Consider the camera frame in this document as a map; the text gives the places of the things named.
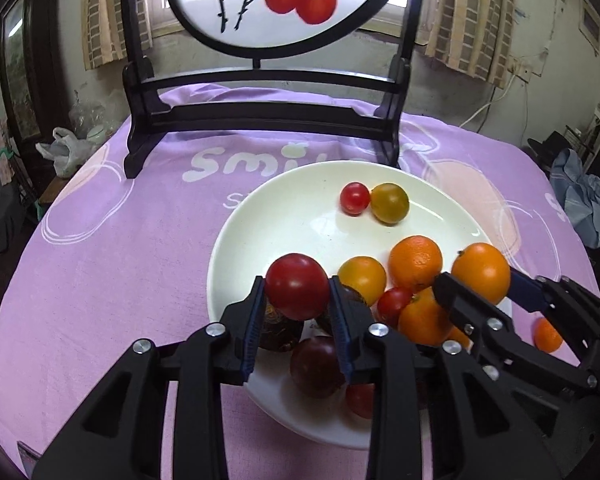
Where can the dark purple tomato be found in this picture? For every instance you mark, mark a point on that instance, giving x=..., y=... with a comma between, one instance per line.
x=315, y=367

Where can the white wall socket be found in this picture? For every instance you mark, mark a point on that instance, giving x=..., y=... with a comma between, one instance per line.
x=522, y=70

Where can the medium orange mandarin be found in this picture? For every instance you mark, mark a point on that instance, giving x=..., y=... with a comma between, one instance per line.
x=422, y=320

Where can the smooth orange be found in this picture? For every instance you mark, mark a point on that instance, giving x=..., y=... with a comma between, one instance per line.
x=482, y=270

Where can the large red tomato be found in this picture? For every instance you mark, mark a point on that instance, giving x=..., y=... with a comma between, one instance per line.
x=297, y=285

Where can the clear plastic bag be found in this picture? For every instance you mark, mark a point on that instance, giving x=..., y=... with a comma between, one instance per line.
x=87, y=112

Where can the purple printed tablecloth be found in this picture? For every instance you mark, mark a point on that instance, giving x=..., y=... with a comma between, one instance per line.
x=130, y=260

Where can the small orange mandarin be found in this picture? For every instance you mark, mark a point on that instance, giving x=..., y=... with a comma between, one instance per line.
x=460, y=337
x=547, y=335

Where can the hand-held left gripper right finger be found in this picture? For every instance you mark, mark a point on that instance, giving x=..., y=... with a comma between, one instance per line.
x=341, y=332

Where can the white plastic bag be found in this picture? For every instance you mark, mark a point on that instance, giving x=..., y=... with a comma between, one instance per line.
x=65, y=152

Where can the small red tomato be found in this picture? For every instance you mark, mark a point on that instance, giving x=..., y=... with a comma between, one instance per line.
x=392, y=305
x=361, y=400
x=355, y=198

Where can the white plate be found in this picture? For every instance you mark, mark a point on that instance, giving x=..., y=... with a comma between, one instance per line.
x=290, y=220

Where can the greenish yellow tomato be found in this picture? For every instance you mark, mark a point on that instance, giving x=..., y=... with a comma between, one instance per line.
x=390, y=203

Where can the wall vent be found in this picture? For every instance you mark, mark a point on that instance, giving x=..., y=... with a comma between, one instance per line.
x=590, y=27

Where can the large orange mandarin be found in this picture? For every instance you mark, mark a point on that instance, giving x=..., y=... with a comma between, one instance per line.
x=415, y=260

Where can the black framed round painted screen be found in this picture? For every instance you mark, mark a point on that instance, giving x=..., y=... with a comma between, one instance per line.
x=142, y=110

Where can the dark brown water chestnut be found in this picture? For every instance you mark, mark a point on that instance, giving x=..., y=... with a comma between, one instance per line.
x=280, y=335
x=357, y=297

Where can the blue cloth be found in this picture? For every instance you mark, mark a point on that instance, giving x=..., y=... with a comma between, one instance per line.
x=585, y=200

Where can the yellow orange tomato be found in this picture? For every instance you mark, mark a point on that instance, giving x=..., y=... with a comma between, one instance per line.
x=362, y=277

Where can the dark wooden cabinet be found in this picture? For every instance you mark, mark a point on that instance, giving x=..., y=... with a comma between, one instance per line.
x=30, y=85

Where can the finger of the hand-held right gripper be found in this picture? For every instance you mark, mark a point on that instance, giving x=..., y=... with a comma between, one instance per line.
x=460, y=300
x=527, y=287

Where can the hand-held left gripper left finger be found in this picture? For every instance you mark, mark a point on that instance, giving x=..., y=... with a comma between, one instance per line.
x=250, y=340

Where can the beige checked curtain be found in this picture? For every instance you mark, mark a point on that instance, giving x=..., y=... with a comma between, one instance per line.
x=105, y=15
x=470, y=20

